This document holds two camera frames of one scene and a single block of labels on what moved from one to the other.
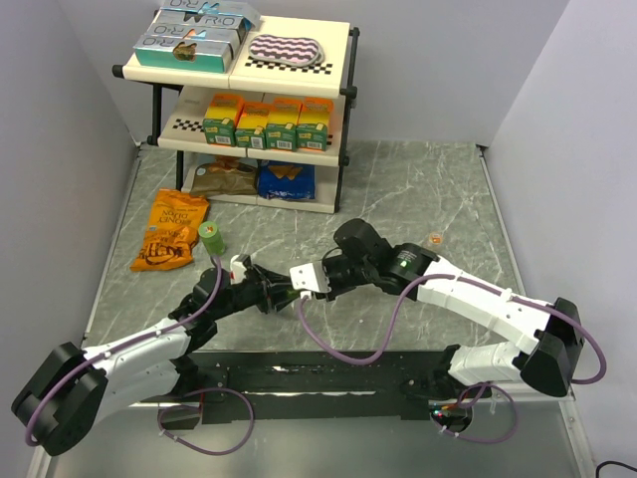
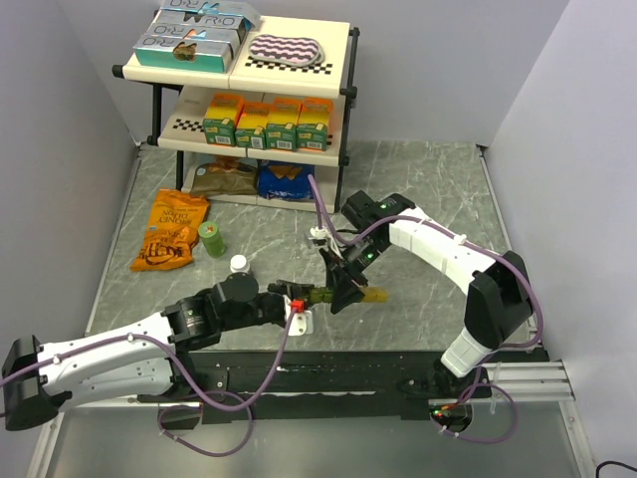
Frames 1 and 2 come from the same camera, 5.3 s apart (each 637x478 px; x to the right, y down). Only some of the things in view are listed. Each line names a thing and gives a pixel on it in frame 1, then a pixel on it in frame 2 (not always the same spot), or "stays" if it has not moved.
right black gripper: (327, 265) to (337, 272)
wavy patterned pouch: (287, 50) stays
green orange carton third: (283, 120) stays
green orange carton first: (220, 120) stays
